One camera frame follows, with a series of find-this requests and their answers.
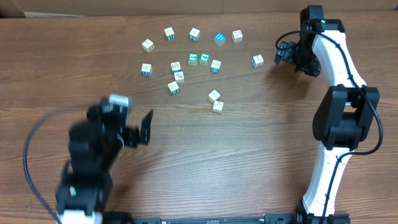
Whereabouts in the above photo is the block blue T side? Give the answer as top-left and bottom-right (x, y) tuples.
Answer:
(251, 54), (264, 68)

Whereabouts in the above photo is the block green F side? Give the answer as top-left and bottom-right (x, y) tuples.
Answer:
(167, 81), (180, 95)

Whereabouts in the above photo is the block plain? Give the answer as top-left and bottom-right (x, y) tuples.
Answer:
(174, 71), (185, 83)
(142, 39), (154, 53)

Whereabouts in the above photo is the umbrella block blue side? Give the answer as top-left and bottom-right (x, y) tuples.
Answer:
(210, 59), (221, 73)

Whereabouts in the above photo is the block green R number five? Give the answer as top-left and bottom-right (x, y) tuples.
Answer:
(212, 101), (224, 113)

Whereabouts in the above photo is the block yellow C side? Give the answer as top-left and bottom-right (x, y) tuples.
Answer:
(208, 90), (221, 103)

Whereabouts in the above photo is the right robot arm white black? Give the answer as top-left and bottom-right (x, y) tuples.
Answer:
(274, 5), (383, 223)

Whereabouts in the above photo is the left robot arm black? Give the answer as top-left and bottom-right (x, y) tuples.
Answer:
(55, 95), (154, 223)

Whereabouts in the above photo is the block yellow O side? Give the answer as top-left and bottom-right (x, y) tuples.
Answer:
(232, 30), (243, 43)

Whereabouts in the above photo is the block blue D side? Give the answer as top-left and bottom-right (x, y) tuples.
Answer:
(141, 63), (153, 77)

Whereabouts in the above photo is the block blue side centre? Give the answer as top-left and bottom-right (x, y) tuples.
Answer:
(170, 62), (182, 74)

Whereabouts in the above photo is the blue top block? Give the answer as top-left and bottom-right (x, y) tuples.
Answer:
(213, 32), (226, 47)

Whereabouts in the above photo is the green top L block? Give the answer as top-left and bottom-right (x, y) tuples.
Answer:
(188, 53), (198, 66)

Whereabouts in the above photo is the green top 4 block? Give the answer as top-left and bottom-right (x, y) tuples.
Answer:
(199, 53), (210, 66)

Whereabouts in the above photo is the block green J side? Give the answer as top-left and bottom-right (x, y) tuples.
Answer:
(189, 27), (200, 42)

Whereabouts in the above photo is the block green R side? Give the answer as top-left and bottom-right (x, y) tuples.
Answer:
(164, 27), (175, 41)

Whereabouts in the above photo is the cardboard backdrop wall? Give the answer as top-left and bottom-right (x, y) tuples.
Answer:
(1, 0), (397, 17)

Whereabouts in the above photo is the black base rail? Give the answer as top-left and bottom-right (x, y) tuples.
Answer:
(103, 212), (351, 224)

